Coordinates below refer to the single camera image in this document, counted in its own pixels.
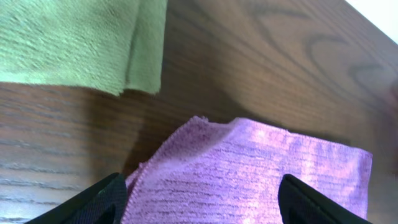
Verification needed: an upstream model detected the purple microfiber cloth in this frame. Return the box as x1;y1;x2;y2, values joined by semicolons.
122;116;372;223

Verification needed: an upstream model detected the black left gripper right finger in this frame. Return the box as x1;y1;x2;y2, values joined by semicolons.
278;174;371;224

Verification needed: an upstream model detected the green folded cloth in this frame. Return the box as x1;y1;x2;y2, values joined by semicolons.
1;0;167;96

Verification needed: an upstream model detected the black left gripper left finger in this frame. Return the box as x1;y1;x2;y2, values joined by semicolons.
26;172;127;224

